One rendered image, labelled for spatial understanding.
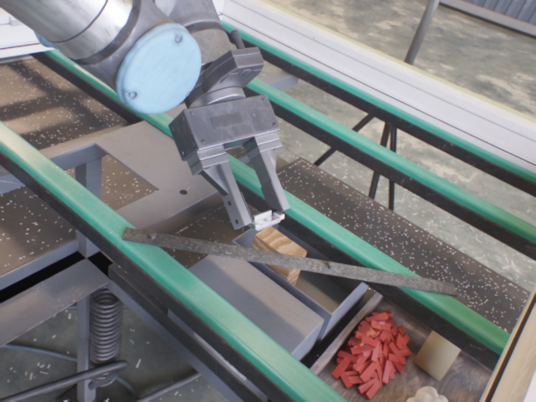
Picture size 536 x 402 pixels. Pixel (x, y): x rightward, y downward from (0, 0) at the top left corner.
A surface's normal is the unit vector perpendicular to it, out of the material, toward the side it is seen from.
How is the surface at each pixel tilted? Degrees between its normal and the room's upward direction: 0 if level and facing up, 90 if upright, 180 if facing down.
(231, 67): 72
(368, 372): 23
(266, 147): 37
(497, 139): 90
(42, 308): 0
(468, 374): 0
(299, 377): 0
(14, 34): 90
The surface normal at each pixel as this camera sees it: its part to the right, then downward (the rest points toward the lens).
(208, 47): 0.30, -0.22
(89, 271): 0.20, -0.79
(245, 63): 0.54, -0.29
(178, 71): 0.65, 0.59
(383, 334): 0.55, -0.50
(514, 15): -0.61, 0.36
